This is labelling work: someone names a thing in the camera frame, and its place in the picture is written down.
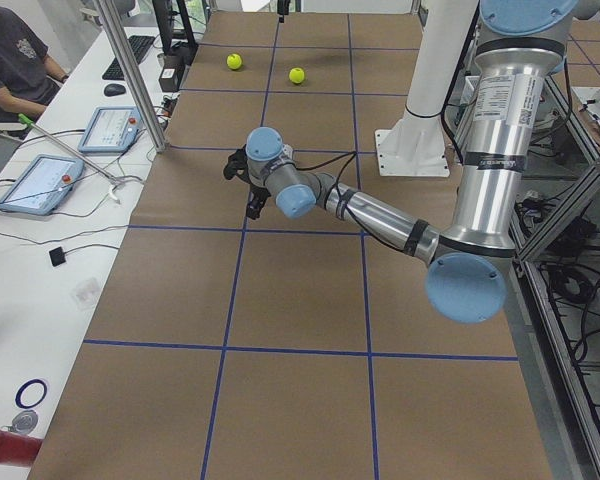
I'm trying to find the red cylinder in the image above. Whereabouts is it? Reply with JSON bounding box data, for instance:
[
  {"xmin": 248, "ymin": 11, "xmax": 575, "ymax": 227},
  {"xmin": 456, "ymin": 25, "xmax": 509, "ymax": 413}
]
[{"xmin": 0, "ymin": 430, "xmax": 43, "ymax": 467}]

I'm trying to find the grabber stick with green handle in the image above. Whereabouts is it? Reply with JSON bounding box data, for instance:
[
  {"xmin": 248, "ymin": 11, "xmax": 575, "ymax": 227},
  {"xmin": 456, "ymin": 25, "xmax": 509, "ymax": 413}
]
[{"xmin": 18, "ymin": 113, "xmax": 144, "ymax": 202}]

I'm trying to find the small black square device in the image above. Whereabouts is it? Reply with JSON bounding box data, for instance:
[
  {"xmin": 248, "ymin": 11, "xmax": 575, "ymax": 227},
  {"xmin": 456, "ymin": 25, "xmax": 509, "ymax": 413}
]
[{"xmin": 48, "ymin": 246, "xmax": 66, "ymax": 267}]

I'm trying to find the black keyboard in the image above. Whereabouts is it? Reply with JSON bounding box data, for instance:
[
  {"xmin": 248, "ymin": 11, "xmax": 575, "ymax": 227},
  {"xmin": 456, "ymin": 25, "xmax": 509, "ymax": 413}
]
[{"xmin": 101, "ymin": 34, "xmax": 157, "ymax": 81}]

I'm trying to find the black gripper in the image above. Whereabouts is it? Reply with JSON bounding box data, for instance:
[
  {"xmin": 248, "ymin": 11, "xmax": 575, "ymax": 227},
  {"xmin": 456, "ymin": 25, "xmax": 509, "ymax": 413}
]
[{"xmin": 223, "ymin": 148, "xmax": 270, "ymax": 220}]

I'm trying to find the aluminium frame post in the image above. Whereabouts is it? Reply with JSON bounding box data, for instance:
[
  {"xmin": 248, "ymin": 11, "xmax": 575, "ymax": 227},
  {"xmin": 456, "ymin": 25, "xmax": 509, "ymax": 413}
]
[{"xmin": 94, "ymin": 0, "xmax": 167, "ymax": 153}]

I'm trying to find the black cardboard box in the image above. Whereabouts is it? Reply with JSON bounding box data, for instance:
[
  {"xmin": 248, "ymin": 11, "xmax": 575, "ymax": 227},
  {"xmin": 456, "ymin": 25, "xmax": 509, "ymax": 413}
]
[{"xmin": 159, "ymin": 55, "xmax": 185, "ymax": 93}]

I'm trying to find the blue teach pendant near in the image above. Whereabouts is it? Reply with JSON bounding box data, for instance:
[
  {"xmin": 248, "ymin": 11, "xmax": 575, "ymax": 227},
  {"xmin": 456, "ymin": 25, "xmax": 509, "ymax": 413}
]
[{"xmin": 0, "ymin": 154, "xmax": 85, "ymax": 216}]

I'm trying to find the black computer monitor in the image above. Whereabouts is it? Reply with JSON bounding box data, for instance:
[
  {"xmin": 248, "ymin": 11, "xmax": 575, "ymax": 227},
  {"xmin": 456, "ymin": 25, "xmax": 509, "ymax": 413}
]
[{"xmin": 152, "ymin": 0, "xmax": 198, "ymax": 58}]

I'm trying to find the yellow tennis ball near edge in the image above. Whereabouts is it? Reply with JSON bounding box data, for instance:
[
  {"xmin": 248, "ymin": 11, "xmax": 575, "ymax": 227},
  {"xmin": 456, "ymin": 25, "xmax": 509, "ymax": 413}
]
[{"xmin": 226, "ymin": 53, "xmax": 243, "ymax": 71}]

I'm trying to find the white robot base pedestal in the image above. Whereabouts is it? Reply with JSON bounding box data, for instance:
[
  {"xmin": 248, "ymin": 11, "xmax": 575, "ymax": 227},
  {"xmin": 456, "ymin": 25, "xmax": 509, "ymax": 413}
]
[{"xmin": 375, "ymin": 0, "xmax": 479, "ymax": 178}]

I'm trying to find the blue teach pendant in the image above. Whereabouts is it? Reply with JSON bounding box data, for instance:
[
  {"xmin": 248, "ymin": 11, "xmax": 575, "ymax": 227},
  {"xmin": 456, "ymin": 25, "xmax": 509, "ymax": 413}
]
[
  {"xmin": 78, "ymin": 106, "xmax": 142, "ymax": 155},
  {"xmin": 0, "ymin": 154, "xmax": 85, "ymax": 216}
]

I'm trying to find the blue teach pendant far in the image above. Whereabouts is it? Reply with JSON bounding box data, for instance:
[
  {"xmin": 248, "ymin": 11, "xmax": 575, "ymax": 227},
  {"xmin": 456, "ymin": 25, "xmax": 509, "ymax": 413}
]
[{"xmin": 78, "ymin": 106, "xmax": 142, "ymax": 155}]

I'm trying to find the yellow Roland Garros tennis ball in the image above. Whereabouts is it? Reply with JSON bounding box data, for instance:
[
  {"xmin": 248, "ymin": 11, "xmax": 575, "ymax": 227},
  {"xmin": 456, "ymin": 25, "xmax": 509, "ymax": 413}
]
[{"xmin": 288, "ymin": 67, "xmax": 306, "ymax": 85}]

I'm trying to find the person in grey t-shirt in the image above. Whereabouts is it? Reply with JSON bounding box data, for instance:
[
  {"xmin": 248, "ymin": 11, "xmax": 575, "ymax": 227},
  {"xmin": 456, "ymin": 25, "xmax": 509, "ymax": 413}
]
[{"xmin": 0, "ymin": 6, "xmax": 69, "ymax": 122}]

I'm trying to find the blue tape ring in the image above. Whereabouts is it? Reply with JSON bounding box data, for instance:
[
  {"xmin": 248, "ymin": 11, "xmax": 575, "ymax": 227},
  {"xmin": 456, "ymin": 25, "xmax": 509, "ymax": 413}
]
[{"xmin": 15, "ymin": 378, "xmax": 49, "ymax": 410}]

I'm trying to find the silver can lid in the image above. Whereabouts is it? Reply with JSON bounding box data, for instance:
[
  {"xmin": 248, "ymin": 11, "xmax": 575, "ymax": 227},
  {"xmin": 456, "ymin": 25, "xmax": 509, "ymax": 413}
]
[{"xmin": 8, "ymin": 409, "xmax": 39, "ymax": 435}]

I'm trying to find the black computer mouse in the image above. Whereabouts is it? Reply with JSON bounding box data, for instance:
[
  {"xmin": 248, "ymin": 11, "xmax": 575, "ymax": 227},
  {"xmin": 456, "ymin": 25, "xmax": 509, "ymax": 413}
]
[{"xmin": 103, "ymin": 83, "xmax": 126, "ymax": 97}]

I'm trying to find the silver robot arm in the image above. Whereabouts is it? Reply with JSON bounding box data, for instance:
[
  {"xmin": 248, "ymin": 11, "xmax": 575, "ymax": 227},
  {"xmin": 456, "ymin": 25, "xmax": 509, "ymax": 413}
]
[{"xmin": 224, "ymin": 1, "xmax": 577, "ymax": 323}]

